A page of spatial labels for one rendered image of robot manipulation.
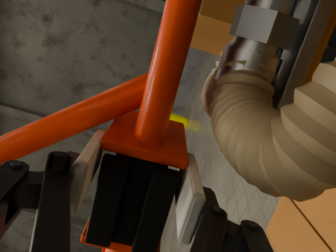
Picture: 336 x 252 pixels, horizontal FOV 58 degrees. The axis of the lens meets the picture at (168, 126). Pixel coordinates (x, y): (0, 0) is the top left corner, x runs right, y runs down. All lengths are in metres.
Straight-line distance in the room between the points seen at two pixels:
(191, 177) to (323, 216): 0.79
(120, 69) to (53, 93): 2.58
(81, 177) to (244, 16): 0.14
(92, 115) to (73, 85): 10.59
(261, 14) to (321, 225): 0.80
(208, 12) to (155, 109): 1.69
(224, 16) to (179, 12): 1.70
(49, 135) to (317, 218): 0.84
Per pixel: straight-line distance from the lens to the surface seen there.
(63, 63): 10.67
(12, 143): 0.26
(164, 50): 0.19
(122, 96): 0.22
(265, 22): 0.21
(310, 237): 1.00
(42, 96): 11.44
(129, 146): 0.20
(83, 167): 0.16
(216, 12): 1.88
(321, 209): 0.98
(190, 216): 0.17
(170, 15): 0.19
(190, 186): 0.18
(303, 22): 0.24
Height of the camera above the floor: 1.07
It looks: 4 degrees down
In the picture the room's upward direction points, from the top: 74 degrees counter-clockwise
